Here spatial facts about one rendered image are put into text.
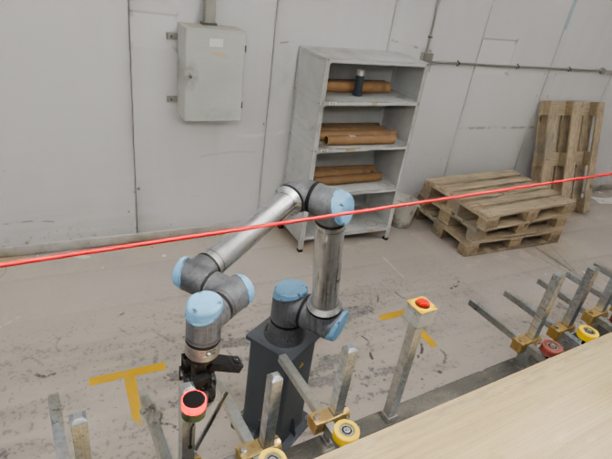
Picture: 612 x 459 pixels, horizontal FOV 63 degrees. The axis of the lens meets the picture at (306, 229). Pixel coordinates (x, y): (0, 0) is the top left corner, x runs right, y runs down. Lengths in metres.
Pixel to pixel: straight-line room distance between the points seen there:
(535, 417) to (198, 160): 2.92
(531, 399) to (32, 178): 3.23
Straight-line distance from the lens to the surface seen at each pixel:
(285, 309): 2.17
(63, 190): 3.88
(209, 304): 1.26
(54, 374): 3.10
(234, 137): 3.95
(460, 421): 1.78
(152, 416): 1.65
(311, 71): 3.76
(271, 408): 1.51
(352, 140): 3.92
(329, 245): 1.81
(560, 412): 1.99
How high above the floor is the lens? 2.13
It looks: 28 degrees down
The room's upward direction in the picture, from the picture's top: 8 degrees clockwise
